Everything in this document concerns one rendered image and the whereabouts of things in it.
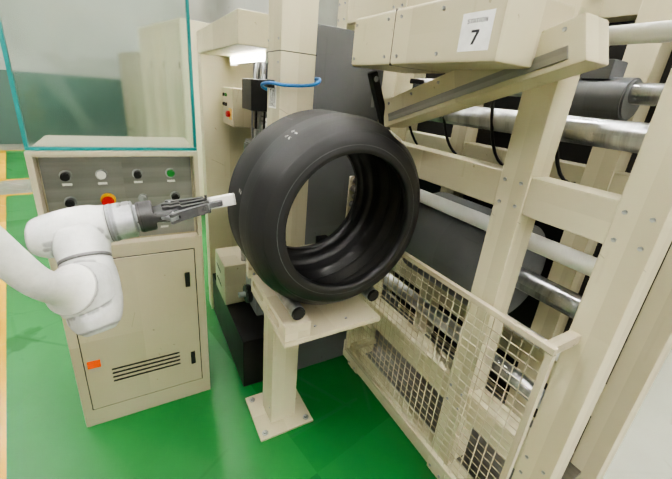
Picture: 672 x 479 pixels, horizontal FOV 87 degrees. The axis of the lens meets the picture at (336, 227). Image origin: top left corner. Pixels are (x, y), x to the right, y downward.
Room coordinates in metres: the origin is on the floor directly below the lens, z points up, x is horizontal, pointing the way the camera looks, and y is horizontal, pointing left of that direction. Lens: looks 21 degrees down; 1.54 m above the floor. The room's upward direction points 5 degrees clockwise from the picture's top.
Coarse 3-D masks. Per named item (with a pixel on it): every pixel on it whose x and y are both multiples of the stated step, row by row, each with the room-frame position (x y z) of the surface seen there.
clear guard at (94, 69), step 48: (0, 0) 1.18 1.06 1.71; (48, 0) 1.24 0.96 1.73; (96, 0) 1.31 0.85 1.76; (144, 0) 1.38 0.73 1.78; (48, 48) 1.23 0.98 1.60; (96, 48) 1.30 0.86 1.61; (144, 48) 1.37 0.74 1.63; (48, 96) 1.22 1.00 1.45; (96, 96) 1.29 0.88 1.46; (144, 96) 1.37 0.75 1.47; (192, 96) 1.45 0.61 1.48; (48, 144) 1.21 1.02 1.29; (96, 144) 1.28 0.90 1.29; (144, 144) 1.36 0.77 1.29; (192, 144) 1.45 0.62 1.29
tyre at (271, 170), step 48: (288, 144) 0.90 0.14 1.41; (336, 144) 0.92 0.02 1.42; (384, 144) 1.00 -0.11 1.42; (288, 192) 0.86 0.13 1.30; (384, 192) 1.29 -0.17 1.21; (240, 240) 0.91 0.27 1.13; (336, 240) 1.27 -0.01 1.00; (384, 240) 1.20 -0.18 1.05; (288, 288) 0.87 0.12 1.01; (336, 288) 0.94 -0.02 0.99
